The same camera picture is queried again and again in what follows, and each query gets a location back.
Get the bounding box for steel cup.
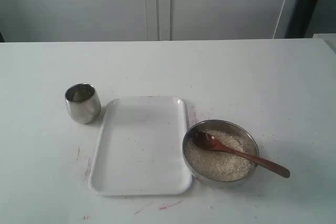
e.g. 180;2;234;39
65;83;101;124

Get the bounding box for white rectangular plastic tray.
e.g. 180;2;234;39
88;97;192;196

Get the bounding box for white wall cable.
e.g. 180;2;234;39
272;0;296;39

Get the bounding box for wide steel rice bowl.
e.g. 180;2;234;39
182;119;260;188

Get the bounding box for white uncooked rice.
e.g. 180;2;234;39
184;130;254;182

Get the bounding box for brown wooden spoon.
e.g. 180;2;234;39
192;132;290;178

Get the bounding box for dark door frame post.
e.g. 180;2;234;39
285;0;318;38

